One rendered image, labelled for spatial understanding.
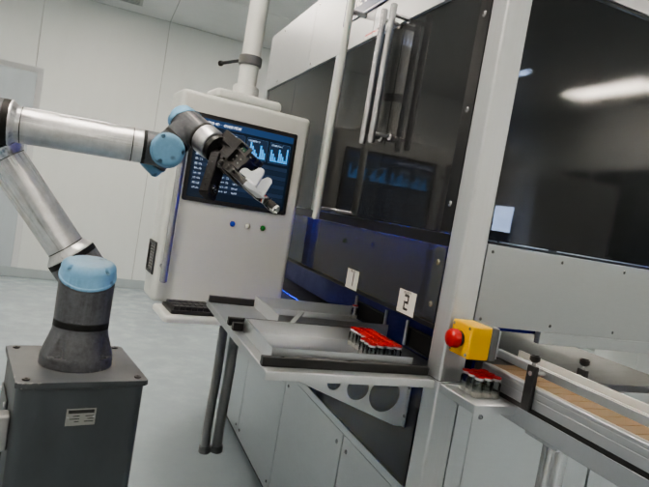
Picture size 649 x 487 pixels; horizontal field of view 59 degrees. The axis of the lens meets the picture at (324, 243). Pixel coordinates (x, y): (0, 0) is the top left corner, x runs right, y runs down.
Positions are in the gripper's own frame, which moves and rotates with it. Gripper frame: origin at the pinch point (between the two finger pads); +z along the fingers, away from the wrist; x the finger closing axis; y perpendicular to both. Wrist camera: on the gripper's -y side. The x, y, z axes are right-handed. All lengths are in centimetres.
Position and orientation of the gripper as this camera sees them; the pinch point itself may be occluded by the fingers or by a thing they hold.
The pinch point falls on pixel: (260, 199)
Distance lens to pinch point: 131.4
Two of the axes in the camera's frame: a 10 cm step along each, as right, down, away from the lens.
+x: 2.7, 3.5, 9.0
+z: 6.8, 5.9, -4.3
